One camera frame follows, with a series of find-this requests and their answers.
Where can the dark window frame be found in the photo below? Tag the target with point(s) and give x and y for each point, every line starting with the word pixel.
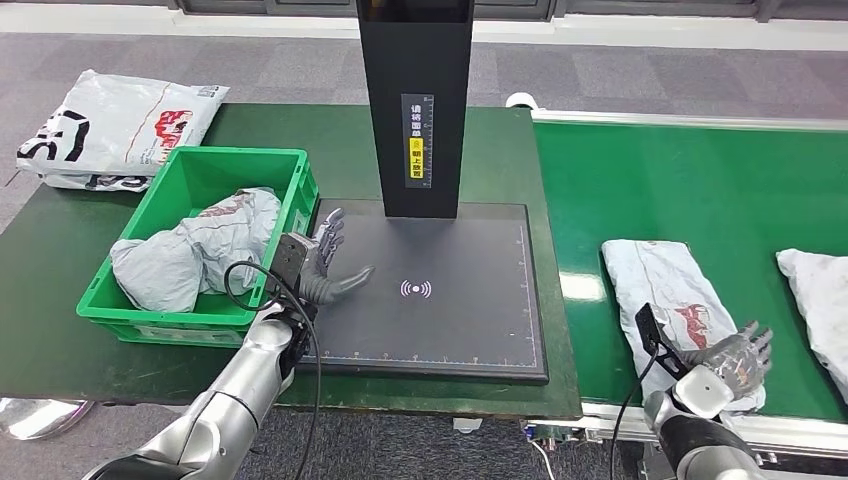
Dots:
pixel 596 6

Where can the green plastic crate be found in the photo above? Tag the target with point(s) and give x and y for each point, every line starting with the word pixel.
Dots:
pixel 192 175

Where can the silver conveyor frame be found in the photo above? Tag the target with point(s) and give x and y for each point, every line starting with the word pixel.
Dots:
pixel 662 119

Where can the white parcel bag red logo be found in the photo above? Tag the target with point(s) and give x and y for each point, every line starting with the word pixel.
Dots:
pixel 112 119

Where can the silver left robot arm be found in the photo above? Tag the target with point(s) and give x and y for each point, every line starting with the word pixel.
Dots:
pixel 232 397

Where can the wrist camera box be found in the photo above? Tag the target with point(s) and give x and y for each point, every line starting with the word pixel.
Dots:
pixel 652 331
pixel 291 262

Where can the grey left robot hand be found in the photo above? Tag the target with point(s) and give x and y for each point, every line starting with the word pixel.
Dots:
pixel 324 288

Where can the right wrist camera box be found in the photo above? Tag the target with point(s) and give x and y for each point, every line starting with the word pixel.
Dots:
pixel 652 331

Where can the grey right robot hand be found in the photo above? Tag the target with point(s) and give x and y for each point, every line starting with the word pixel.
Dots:
pixel 738 361

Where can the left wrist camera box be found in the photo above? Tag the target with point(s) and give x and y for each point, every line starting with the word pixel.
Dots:
pixel 291 262

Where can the shiny silver floor base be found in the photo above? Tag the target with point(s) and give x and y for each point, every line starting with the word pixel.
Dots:
pixel 40 418

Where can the white table foot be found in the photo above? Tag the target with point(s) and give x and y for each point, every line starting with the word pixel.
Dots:
pixel 468 425

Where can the black inbound scanner machine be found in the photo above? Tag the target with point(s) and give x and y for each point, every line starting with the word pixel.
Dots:
pixel 417 66

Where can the green conveyor belt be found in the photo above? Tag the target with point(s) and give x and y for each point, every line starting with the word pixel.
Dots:
pixel 662 185

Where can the white conveyor roller end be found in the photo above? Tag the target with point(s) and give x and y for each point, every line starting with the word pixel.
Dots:
pixel 522 100

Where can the grey poly parcel red print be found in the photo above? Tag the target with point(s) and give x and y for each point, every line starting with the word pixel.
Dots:
pixel 656 278
pixel 199 252
pixel 821 305

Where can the conveyor connector block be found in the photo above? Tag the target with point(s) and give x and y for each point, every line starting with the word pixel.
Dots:
pixel 553 434

